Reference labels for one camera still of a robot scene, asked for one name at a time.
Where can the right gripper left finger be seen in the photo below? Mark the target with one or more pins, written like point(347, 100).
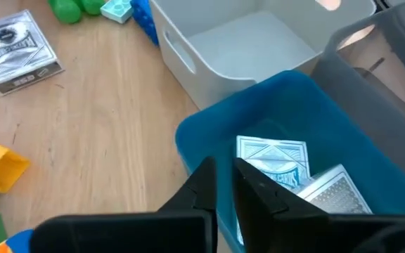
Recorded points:
point(135, 235)

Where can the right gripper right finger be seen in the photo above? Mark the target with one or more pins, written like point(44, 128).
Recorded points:
point(294, 232)

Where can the grey patterned card deck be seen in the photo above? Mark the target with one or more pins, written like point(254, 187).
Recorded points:
point(336, 193)

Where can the blue patterned card deck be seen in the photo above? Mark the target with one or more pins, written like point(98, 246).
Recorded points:
point(273, 158)

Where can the silver card box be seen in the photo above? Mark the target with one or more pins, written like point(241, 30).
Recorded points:
point(12, 52)

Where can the green round-stud toy block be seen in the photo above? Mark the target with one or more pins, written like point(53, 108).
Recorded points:
point(69, 8)

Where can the teal plastic bin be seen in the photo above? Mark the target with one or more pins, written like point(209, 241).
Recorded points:
point(294, 105)

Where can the grey translucent bin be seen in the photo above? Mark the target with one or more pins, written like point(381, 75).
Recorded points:
point(382, 105)

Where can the white plastic bin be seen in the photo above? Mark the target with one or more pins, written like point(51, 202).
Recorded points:
point(244, 52)

